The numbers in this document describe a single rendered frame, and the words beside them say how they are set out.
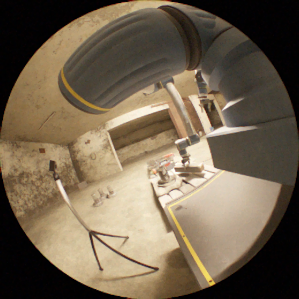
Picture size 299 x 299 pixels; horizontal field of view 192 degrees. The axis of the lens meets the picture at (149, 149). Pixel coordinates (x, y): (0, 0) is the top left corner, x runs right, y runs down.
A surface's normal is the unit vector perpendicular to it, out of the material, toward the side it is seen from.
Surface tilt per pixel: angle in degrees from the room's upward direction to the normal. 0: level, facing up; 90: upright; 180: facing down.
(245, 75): 90
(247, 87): 90
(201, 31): 145
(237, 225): 0
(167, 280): 0
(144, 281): 0
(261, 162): 90
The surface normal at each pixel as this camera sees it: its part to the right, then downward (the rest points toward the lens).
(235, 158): -0.92, 0.38
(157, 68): 0.36, 0.93
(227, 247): -0.37, -0.93
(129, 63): 0.23, 0.91
